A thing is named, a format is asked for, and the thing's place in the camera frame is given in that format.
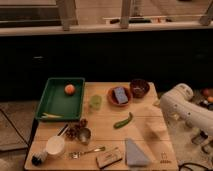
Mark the yellow-green bean in tray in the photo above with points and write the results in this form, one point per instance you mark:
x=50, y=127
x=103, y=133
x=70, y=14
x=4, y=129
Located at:
x=50, y=116

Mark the white measuring cup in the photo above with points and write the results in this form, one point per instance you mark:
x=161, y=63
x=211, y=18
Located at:
x=55, y=145

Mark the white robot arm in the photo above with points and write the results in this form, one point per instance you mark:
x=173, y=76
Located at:
x=177, y=101

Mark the blue folded cloth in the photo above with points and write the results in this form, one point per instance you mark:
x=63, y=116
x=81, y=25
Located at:
x=135, y=157

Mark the metal cup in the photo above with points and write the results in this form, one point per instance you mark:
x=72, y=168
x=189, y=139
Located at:
x=84, y=136

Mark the pine cone small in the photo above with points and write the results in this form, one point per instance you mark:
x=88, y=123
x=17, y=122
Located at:
x=83, y=122

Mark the pine cone large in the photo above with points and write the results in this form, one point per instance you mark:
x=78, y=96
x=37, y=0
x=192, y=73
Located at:
x=72, y=132

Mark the blue sponge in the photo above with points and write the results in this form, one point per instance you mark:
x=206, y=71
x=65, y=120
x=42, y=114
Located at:
x=120, y=95

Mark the wooden block brush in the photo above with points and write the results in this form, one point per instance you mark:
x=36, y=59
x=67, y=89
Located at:
x=108, y=158

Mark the orange fruit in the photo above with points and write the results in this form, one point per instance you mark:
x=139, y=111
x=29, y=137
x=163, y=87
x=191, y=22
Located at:
x=69, y=89

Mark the black white small brush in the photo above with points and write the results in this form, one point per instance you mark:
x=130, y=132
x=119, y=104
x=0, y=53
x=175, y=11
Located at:
x=39, y=158

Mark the green pepper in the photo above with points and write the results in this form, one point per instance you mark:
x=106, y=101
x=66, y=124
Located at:
x=124, y=122

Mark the spice bottle rack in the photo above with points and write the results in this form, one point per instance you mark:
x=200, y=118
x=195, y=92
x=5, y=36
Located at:
x=199, y=139

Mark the green plastic tray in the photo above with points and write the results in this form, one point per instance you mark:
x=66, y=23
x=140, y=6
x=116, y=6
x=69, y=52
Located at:
x=55, y=101

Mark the silver fork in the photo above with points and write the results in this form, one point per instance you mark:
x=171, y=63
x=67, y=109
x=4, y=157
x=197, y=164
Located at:
x=76, y=155

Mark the dark brown bowl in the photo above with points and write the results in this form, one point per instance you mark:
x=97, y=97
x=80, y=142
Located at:
x=139, y=88

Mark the green translucent cup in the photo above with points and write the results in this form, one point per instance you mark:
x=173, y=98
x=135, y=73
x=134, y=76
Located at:
x=95, y=102

